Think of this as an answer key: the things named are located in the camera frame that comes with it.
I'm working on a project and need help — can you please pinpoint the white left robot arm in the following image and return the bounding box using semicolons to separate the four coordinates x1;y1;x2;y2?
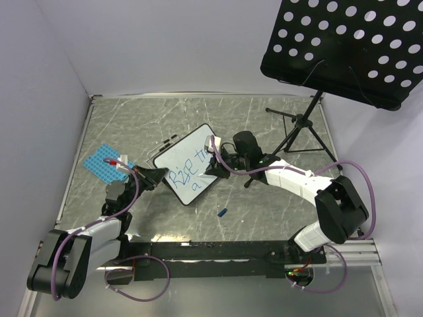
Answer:
26;166;168;300

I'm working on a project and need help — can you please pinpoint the small black-framed whiteboard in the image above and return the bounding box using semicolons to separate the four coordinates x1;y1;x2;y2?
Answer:
145;123;217;206

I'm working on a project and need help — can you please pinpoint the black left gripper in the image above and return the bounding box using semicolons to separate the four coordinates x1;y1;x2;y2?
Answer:
122;164;169;211

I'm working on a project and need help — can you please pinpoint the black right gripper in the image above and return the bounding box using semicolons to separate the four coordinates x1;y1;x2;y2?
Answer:
206;147;250;179

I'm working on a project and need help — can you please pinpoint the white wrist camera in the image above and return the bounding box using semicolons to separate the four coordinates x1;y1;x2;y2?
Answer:
204;135;222;154
109;155;134;175

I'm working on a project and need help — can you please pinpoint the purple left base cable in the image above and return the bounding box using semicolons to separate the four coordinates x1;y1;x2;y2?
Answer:
104;254;171;302

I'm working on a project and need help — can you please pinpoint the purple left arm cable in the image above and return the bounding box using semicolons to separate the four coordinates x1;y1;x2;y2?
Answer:
51;157;140;302

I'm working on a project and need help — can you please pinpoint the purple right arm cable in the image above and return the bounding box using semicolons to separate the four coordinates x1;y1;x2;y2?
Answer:
211;143;377;240

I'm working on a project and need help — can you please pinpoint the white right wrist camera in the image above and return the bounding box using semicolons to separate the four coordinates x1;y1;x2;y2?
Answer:
204;135;222;154

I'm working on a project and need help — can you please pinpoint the blue studded building plate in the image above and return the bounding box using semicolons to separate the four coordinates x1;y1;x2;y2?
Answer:
83;143;128;184

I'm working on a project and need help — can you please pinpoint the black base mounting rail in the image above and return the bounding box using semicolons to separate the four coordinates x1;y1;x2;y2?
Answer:
91;240;331;282

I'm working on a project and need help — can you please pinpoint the blue marker cap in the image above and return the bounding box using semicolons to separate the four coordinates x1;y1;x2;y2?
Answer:
217;208;227;217

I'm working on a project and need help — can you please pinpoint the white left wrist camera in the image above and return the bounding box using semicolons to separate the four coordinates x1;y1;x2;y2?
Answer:
109;155;134;175

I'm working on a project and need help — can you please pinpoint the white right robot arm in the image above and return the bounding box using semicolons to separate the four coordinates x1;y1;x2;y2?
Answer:
204;131;376;263

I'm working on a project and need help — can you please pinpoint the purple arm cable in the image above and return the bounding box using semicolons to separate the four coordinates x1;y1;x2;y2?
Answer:
51;157;140;302
211;143;377;240

